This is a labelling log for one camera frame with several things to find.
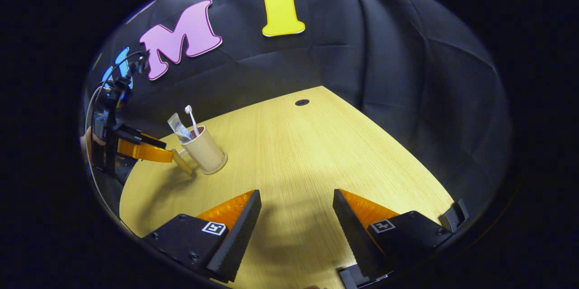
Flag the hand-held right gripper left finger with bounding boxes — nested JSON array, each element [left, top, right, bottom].
[[142, 190, 263, 284]]

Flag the white toothpaste tube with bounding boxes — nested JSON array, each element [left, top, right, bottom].
[[167, 113, 194, 142]]

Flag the beige cup with handle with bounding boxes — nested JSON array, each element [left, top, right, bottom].
[[172, 126, 228, 176]]

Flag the wooden desktop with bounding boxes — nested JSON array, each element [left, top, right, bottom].
[[119, 85, 455, 289]]

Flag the black backdrop cloth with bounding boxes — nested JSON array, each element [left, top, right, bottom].
[[84, 0, 514, 217]]

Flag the white cable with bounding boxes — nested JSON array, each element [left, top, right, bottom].
[[84, 51, 150, 181]]

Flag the white toothbrush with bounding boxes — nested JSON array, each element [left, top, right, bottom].
[[185, 105, 200, 138]]

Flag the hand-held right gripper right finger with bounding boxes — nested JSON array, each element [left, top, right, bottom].
[[333, 189, 454, 280]]

